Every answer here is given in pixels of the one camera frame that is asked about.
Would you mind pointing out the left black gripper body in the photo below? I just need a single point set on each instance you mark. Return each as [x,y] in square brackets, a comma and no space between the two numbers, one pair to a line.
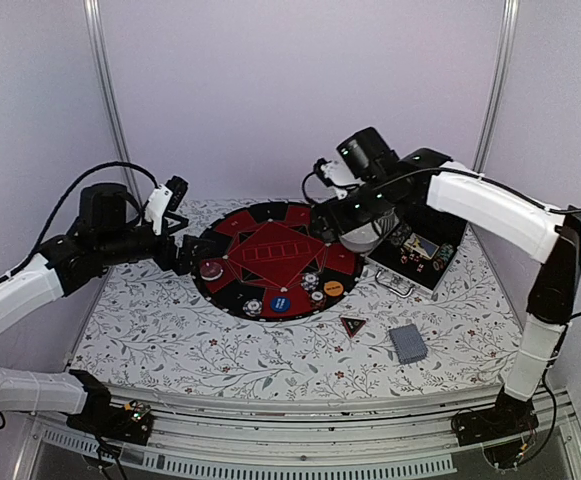
[168,259]

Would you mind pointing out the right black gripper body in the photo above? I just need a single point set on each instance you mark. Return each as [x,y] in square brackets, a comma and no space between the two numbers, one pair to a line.
[372,205]

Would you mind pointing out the clear red dealer button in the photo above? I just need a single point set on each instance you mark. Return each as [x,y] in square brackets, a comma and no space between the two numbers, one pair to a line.
[210,271]

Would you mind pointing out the orange big blind button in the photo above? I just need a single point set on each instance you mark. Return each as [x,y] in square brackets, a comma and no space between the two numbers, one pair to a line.
[333,288]

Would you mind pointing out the red hundred poker chip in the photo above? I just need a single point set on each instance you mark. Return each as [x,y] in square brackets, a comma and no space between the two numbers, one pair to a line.
[317,299]

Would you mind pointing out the blue ten poker chip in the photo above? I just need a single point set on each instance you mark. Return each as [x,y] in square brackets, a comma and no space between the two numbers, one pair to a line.
[253,308]

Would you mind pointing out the blue small blind button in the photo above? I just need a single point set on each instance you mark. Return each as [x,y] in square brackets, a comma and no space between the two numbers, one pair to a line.
[280,304]

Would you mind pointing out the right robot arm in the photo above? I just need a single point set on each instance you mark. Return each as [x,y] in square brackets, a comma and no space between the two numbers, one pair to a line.
[376,191]

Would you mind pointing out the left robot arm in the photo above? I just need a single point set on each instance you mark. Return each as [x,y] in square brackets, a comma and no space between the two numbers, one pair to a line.
[111,228]

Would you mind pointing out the white ceramic bowl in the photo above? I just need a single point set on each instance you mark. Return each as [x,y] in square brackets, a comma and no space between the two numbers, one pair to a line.
[361,240]

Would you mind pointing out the round red black poker mat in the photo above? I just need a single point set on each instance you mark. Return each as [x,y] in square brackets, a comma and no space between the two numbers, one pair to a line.
[264,249]

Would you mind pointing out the poker chip stack left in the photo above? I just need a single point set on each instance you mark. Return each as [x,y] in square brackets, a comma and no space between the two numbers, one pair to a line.
[400,235]

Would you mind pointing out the poker chip stack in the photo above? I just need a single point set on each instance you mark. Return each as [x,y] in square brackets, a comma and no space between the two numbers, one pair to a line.
[443,257]
[400,235]

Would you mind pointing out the aluminium poker chip case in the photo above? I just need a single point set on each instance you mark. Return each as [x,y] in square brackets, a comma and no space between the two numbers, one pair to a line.
[405,273]

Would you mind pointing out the card deck in case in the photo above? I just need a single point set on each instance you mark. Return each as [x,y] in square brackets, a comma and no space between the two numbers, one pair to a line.
[421,246]

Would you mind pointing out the black triangular all-in marker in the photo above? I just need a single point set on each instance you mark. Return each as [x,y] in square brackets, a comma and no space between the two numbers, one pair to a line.
[352,325]

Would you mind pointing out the poker chip stack right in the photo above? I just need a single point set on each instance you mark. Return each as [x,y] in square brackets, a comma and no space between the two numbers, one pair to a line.
[443,257]

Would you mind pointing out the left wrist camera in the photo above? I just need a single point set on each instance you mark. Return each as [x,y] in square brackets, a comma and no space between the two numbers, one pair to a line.
[165,198]

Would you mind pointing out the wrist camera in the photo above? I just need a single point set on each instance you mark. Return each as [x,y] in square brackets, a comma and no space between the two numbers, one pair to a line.
[165,198]
[335,174]

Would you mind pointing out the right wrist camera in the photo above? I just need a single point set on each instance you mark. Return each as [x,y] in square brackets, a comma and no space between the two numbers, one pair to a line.
[335,174]

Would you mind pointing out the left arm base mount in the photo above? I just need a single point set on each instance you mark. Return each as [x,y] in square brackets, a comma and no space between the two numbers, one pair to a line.
[131,423]

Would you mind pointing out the aluminium front rail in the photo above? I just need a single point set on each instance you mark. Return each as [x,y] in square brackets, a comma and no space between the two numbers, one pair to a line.
[199,437]

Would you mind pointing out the left aluminium frame post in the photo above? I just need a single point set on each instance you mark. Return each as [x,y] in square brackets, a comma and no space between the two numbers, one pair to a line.
[94,25]

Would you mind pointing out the aluminium frame post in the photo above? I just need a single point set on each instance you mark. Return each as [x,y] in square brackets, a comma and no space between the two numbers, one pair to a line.
[504,52]
[94,25]

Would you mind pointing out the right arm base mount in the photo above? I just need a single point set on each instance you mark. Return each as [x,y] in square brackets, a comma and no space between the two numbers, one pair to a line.
[514,424]

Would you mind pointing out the right aluminium frame post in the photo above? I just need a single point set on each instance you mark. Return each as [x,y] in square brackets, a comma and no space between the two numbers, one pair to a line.
[504,52]

